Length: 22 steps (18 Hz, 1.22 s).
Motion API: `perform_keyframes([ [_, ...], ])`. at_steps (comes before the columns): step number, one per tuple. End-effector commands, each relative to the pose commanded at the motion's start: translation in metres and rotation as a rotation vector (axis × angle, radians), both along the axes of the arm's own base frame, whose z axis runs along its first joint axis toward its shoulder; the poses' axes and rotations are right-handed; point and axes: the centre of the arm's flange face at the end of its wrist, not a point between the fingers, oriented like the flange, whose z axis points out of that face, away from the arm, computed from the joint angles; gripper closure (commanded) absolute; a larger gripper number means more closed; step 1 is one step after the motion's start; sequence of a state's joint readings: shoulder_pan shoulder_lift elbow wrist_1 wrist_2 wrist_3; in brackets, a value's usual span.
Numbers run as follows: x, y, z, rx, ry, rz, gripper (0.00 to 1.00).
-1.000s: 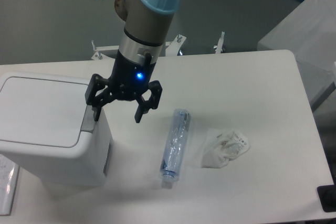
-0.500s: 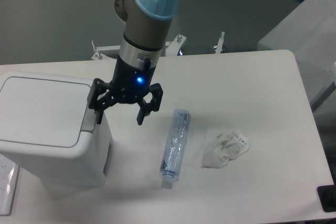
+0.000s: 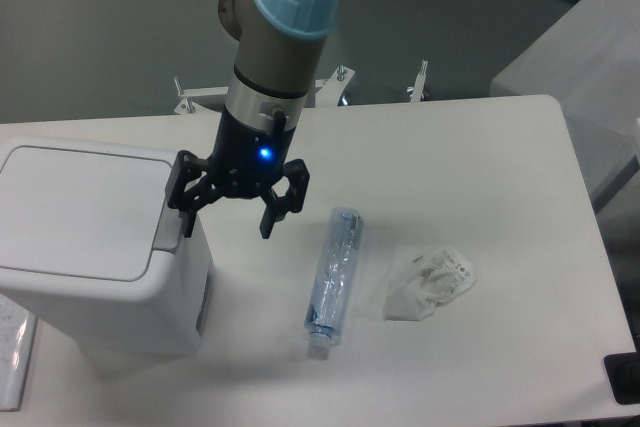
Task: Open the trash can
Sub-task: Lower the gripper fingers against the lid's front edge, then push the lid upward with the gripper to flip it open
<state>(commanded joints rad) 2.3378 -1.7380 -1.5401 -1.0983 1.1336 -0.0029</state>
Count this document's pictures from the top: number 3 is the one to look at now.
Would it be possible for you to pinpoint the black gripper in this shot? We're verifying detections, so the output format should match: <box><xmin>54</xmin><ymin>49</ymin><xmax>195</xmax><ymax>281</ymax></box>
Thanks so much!
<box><xmin>167</xmin><ymin>108</ymin><xmax>310</xmax><ymax>239</ymax></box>

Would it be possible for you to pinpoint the white push-lid trash can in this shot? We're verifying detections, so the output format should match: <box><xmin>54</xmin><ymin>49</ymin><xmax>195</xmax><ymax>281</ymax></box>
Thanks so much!
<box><xmin>1</xmin><ymin>136</ymin><xmax>213</xmax><ymax>355</ymax></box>

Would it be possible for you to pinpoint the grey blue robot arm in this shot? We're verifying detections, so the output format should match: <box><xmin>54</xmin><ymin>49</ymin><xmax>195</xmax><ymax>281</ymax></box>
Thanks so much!
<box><xmin>165</xmin><ymin>0</ymin><xmax>341</xmax><ymax>237</ymax></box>

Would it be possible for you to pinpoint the crushed clear plastic bottle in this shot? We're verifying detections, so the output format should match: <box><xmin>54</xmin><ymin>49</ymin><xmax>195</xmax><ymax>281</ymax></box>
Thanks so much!
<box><xmin>304</xmin><ymin>207</ymin><xmax>364</xmax><ymax>360</ymax></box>

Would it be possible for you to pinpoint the white mask in wrapper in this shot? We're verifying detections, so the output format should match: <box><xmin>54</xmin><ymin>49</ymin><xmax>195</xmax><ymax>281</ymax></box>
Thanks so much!
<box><xmin>383</xmin><ymin>246</ymin><xmax>477</xmax><ymax>321</ymax></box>

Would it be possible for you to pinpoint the laminated paper sheet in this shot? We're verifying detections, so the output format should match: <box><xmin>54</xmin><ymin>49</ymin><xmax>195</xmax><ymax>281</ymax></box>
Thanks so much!
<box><xmin>1</xmin><ymin>296</ymin><xmax>37</xmax><ymax>412</ymax></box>

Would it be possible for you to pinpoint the white covered side table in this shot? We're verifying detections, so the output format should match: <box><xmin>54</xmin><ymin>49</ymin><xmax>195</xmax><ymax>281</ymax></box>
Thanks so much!
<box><xmin>490</xmin><ymin>0</ymin><xmax>639</xmax><ymax>199</ymax></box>

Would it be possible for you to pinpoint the black object at table edge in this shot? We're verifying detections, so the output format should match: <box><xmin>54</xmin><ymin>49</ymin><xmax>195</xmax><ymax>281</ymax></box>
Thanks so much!
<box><xmin>604</xmin><ymin>352</ymin><xmax>639</xmax><ymax>405</ymax></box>

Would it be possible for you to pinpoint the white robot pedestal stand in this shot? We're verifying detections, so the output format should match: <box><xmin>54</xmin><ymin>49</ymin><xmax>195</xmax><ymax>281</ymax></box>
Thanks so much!
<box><xmin>173</xmin><ymin>59</ymin><xmax>431</xmax><ymax>115</ymax></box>

